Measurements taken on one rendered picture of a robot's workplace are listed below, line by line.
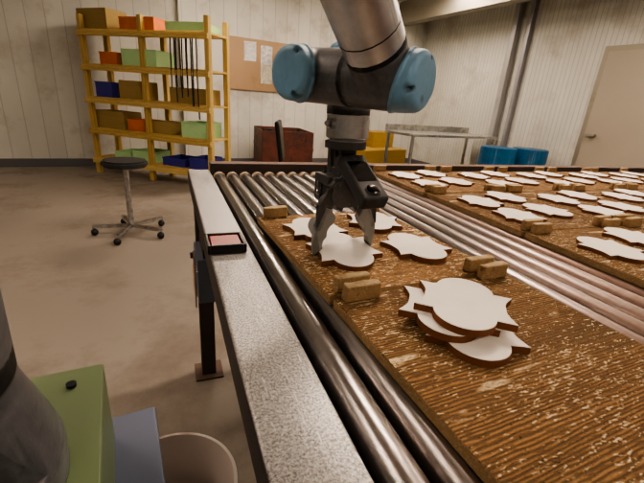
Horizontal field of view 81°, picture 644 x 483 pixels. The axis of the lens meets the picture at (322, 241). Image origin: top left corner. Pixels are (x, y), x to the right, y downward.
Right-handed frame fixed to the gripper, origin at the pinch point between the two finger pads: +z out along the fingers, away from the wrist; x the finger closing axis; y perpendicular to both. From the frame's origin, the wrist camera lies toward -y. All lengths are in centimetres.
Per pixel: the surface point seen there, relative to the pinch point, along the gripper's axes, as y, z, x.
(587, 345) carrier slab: -35.5, 2.0, -17.5
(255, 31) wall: 644, -140, -154
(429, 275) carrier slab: -12.0, 1.5, -10.9
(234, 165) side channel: 95, -1, 1
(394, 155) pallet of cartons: 563, 57, -407
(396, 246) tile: -0.9, 0.2, -11.3
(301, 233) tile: 10.9, -0.3, 4.4
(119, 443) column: -24.3, 7.7, 37.7
